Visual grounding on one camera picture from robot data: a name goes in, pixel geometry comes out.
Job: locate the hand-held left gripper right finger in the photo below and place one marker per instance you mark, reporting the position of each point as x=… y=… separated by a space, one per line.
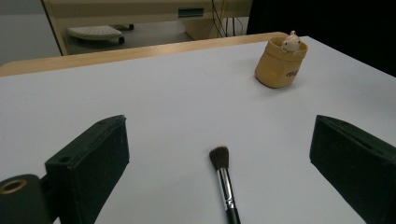
x=358 y=161

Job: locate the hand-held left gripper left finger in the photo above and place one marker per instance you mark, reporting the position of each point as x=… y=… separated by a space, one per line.
x=90 y=161

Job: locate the tan brush holder cup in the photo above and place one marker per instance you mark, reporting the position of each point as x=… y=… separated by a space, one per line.
x=275 y=68

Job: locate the white table sheet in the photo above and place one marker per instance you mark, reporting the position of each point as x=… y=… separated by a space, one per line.
x=186 y=102

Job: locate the white chair base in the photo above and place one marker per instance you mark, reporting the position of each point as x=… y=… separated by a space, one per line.
x=93 y=32

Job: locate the small white animal figurine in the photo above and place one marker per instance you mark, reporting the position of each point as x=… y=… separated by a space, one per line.
x=291 y=43

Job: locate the dark curtain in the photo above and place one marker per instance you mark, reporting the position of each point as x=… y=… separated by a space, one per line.
x=327 y=25

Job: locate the beige wooden desk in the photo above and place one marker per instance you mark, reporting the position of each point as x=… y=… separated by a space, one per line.
x=124 y=11

